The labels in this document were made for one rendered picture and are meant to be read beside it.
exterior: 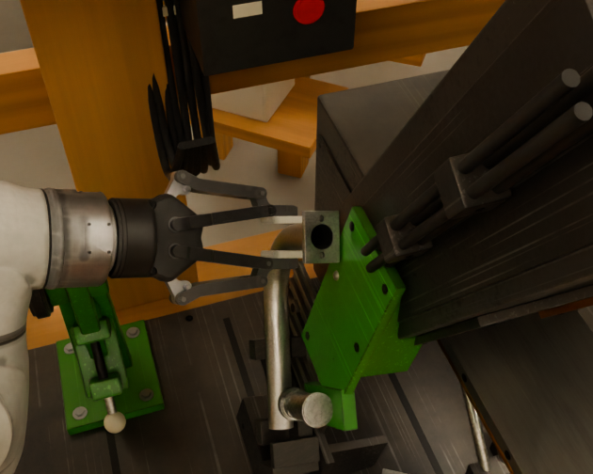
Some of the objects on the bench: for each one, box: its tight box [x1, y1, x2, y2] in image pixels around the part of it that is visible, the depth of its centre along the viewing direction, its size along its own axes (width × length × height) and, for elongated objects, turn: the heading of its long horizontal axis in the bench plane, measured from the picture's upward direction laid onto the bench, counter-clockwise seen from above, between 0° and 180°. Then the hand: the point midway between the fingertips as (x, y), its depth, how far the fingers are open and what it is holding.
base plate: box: [14, 277, 593, 474], centre depth 105 cm, size 42×110×2 cm, turn 108°
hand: (296, 237), depth 78 cm, fingers closed on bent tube, 3 cm apart
